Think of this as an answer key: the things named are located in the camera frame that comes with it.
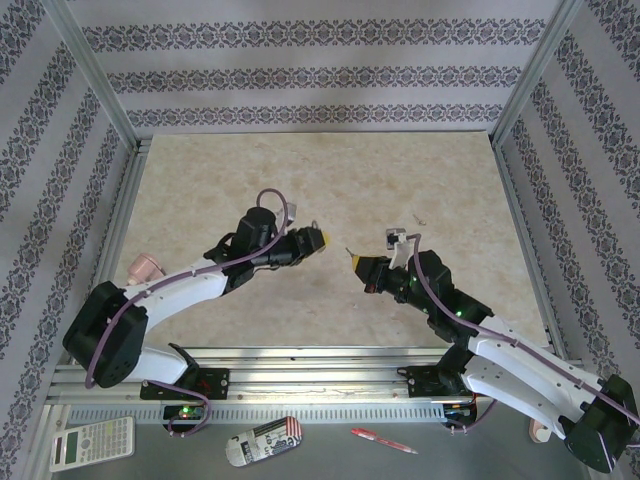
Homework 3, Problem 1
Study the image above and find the pink cylindrical plastic object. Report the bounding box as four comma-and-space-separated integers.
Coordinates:
127, 253, 165, 286

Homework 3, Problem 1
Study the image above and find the red pen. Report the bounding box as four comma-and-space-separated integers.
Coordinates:
350, 427, 419, 455

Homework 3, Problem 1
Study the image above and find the printed pencil case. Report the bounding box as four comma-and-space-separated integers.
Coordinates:
224, 416, 304, 469

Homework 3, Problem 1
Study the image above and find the white scientific calculator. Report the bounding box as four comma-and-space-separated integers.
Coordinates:
48, 416, 136, 473

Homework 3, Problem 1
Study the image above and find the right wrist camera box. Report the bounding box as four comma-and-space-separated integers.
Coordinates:
384, 227, 420, 271

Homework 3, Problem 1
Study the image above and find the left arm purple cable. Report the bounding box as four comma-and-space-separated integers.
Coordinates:
84, 187, 292, 437

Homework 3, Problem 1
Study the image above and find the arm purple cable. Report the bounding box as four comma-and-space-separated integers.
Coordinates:
84, 187, 292, 437
402, 232, 639, 466

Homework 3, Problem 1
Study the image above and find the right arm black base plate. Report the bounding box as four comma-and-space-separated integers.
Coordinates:
405, 364, 471, 400

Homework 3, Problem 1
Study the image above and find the aluminium side rail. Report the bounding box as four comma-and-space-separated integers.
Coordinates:
72, 139, 151, 354
492, 139, 571, 361

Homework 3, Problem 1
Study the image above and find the aluminium rail beam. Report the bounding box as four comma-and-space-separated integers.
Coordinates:
47, 344, 594, 404

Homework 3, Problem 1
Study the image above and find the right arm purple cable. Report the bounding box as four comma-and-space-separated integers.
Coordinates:
402, 232, 639, 466

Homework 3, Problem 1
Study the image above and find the grey slotted cable duct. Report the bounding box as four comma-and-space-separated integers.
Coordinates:
67, 403, 446, 424

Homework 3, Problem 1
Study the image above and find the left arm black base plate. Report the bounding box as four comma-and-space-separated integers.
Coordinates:
139, 368, 230, 401

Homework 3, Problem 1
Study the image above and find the aluminium frame post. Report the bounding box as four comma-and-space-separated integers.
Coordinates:
491, 0, 585, 146
42, 0, 140, 151

